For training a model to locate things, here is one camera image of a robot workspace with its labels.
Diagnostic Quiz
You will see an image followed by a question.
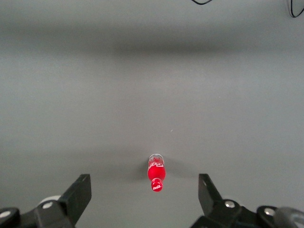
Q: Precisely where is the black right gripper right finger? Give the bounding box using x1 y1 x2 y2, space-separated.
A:
190 173 278 228

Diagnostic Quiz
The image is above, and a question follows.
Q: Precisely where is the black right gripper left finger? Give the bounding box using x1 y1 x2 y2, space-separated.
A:
0 174 92 228

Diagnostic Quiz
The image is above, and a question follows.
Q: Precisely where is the red cola bottle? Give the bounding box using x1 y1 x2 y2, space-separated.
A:
147 153 166 193

